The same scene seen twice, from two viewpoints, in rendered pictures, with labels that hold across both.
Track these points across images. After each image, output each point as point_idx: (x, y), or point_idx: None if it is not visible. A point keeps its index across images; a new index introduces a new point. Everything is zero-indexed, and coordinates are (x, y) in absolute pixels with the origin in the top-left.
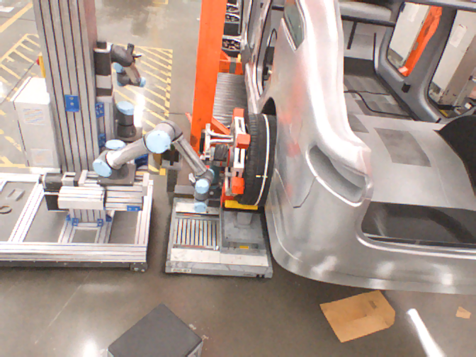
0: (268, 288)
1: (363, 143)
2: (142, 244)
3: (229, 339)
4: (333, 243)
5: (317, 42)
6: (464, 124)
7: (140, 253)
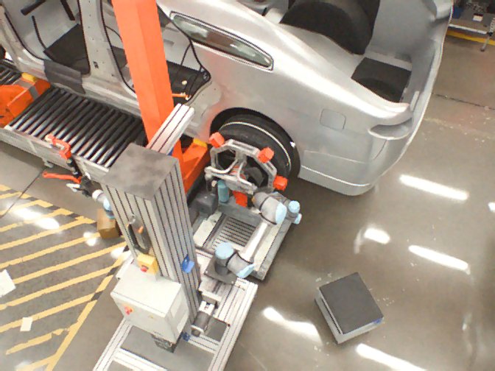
0: (306, 214)
1: (404, 104)
2: (245, 284)
3: (336, 260)
4: (397, 158)
5: (292, 57)
6: (306, 9)
7: (255, 288)
